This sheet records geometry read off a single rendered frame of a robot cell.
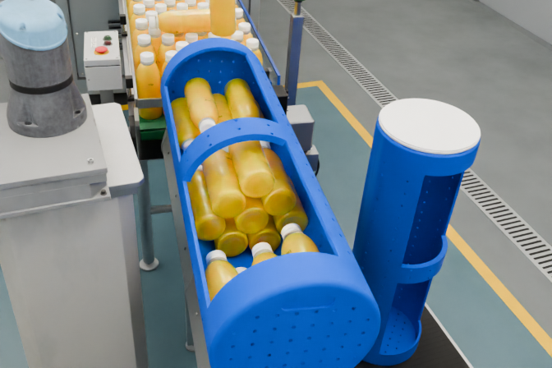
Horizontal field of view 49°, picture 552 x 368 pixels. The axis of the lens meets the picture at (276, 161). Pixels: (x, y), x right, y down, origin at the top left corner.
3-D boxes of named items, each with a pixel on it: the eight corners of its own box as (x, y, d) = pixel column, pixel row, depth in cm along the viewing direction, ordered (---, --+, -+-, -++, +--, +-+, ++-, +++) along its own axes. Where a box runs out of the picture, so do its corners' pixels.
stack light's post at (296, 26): (273, 252, 270) (292, 16, 207) (271, 246, 274) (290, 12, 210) (282, 251, 271) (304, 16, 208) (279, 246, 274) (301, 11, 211)
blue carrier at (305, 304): (202, 410, 101) (218, 290, 86) (158, 130, 170) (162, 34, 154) (361, 389, 109) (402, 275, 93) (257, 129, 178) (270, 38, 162)
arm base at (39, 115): (19, 145, 114) (9, 98, 109) (0, 108, 124) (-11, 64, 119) (98, 126, 121) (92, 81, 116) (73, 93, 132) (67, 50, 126)
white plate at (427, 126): (366, 133, 161) (366, 137, 162) (473, 162, 153) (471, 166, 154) (392, 89, 182) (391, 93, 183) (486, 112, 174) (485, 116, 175)
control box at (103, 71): (87, 91, 177) (83, 59, 171) (88, 61, 193) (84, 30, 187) (122, 89, 179) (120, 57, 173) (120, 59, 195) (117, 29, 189)
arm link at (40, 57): (29, 94, 110) (15, 24, 103) (-9, 69, 117) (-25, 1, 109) (85, 75, 118) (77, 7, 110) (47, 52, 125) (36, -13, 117)
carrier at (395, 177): (327, 348, 212) (407, 379, 204) (364, 137, 162) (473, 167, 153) (351, 292, 234) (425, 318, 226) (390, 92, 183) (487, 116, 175)
